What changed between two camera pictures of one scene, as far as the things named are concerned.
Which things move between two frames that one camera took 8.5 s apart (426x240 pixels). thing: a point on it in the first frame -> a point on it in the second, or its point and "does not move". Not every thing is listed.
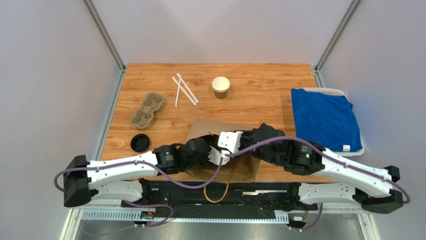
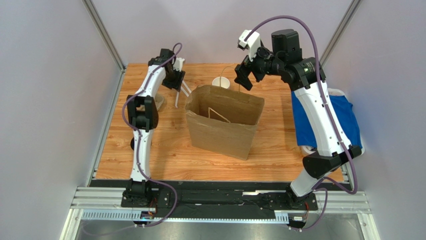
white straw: (187, 88) -> (177, 97)
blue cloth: (328, 120) does not move
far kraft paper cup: (221, 85) does not move
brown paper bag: (239, 169) -> (223, 121)
